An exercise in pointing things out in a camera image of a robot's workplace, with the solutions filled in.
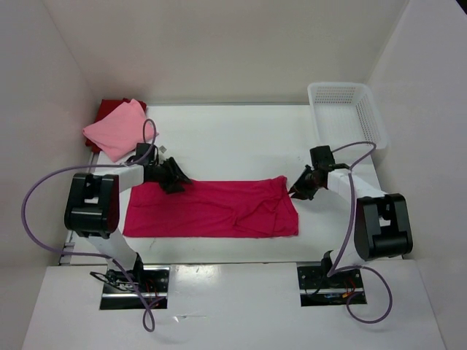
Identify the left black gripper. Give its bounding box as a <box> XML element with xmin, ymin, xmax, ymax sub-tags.
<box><xmin>150</xmin><ymin>156</ymin><xmax>193</xmax><ymax>194</ymax></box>

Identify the magenta t shirt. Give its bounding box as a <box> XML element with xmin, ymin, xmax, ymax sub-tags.
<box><xmin>123</xmin><ymin>176</ymin><xmax>299</xmax><ymax>238</ymax></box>

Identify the light pink t shirt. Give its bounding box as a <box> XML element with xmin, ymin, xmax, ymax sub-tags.
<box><xmin>82</xmin><ymin>98</ymin><xmax>160</xmax><ymax>164</ymax></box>

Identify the dark red t shirt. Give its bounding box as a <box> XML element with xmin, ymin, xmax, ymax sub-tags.
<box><xmin>84</xmin><ymin>97</ymin><xmax>147</xmax><ymax>154</ymax></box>

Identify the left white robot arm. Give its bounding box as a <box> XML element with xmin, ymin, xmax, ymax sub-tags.
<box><xmin>64</xmin><ymin>157</ymin><xmax>192</xmax><ymax>292</ymax></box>

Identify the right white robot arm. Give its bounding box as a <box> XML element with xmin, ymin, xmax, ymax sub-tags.
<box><xmin>289</xmin><ymin>163</ymin><xmax>413</xmax><ymax>287</ymax></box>

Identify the white plastic basket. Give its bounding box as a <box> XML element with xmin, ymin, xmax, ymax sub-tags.
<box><xmin>307</xmin><ymin>82</ymin><xmax>389</xmax><ymax>149</ymax></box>

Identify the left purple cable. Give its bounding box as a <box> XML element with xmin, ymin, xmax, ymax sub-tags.
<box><xmin>21</xmin><ymin>118</ymin><xmax>167</xmax><ymax>333</ymax></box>

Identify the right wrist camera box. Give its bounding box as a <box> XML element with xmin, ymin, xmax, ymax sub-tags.
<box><xmin>309</xmin><ymin>145</ymin><xmax>336</xmax><ymax>170</ymax></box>

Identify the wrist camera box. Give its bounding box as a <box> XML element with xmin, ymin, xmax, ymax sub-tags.
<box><xmin>309</xmin><ymin>145</ymin><xmax>336</xmax><ymax>170</ymax></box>
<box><xmin>126</xmin><ymin>143</ymin><xmax>166</xmax><ymax>165</ymax></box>

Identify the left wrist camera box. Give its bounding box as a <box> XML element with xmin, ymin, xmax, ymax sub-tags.
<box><xmin>126</xmin><ymin>143</ymin><xmax>166</xmax><ymax>165</ymax></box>

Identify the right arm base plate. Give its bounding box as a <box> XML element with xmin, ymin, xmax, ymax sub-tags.
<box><xmin>296</xmin><ymin>262</ymin><xmax>367</xmax><ymax>307</ymax></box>

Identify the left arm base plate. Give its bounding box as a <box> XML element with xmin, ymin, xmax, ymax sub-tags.
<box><xmin>99</xmin><ymin>265</ymin><xmax>171</xmax><ymax>311</ymax></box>

